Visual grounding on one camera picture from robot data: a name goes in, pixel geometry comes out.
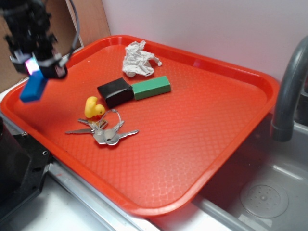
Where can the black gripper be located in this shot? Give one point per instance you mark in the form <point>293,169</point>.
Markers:
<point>29,23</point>

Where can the blue rectangular block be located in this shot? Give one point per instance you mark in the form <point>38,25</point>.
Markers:
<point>34,88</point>

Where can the yellow rubber duck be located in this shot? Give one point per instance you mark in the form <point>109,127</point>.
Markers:
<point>92,108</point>

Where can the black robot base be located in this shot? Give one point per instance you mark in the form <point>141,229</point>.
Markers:
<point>23,166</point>

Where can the black rectangular block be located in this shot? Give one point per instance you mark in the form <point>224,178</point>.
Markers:
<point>116,92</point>

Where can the green rectangular block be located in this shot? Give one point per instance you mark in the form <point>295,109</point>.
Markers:
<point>150,88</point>

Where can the crumpled white paper towel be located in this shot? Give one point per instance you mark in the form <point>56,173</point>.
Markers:
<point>137,60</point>

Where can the silver key bunch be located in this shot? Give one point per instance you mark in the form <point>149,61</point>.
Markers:
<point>99,132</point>

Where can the red plastic tray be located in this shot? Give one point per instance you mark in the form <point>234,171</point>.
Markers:
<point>184,136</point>

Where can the grey sink faucet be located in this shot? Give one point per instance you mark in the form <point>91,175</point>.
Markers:
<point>292,102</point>

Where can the grey plastic sink basin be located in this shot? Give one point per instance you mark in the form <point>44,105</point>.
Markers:
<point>259,157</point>

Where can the round sink drain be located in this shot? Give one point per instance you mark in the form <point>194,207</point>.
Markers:
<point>264,199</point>

